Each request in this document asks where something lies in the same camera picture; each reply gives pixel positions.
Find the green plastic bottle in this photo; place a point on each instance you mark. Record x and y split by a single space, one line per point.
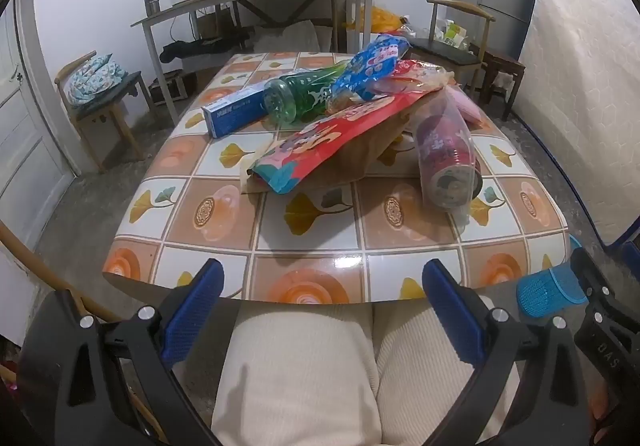
300 98

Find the floral tile tablecloth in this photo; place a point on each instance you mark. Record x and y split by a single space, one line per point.
320 236

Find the curved wooden chair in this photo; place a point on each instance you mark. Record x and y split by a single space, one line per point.
50 278

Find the steel flask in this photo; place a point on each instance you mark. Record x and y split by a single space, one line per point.
152 0

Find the yellow orange cloth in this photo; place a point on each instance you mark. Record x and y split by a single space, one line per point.
377 18

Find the black clothing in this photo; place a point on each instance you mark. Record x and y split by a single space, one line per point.
200 48

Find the person's leg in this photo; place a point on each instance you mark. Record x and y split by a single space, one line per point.
415 376
295 366

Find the white door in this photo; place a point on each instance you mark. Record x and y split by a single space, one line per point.
25 140

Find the white green packets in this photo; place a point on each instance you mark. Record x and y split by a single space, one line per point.
452 33

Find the white mattress blue edge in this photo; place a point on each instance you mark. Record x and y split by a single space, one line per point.
585 75

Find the pink scouring cloth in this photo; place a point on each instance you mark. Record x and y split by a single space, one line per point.
467 108

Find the red snack bag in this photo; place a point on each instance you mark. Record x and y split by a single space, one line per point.
380 150
320 140

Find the dark wooden stool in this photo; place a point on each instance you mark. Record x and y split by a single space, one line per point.
502 63

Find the black crate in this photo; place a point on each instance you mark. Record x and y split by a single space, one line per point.
172 88

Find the wooden chair black seat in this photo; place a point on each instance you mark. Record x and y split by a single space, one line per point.
445 53

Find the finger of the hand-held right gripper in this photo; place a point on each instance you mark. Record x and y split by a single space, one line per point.
547 291
592 276

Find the blue snack bag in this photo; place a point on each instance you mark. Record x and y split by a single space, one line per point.
370 65

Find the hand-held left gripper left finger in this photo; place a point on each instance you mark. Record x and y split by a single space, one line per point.
196 311

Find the clear snack wrapper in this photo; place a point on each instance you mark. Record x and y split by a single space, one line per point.
420 75

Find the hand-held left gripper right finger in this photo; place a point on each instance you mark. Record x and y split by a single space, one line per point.
452 313

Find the person's right leg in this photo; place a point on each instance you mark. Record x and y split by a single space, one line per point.
415 376

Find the wooden chair with cushion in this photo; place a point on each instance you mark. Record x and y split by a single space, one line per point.
115 90

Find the blue white toothpaste box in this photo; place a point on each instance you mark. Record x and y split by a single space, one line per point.
235 113

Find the person's left leg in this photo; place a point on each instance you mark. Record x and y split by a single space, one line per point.
295 366

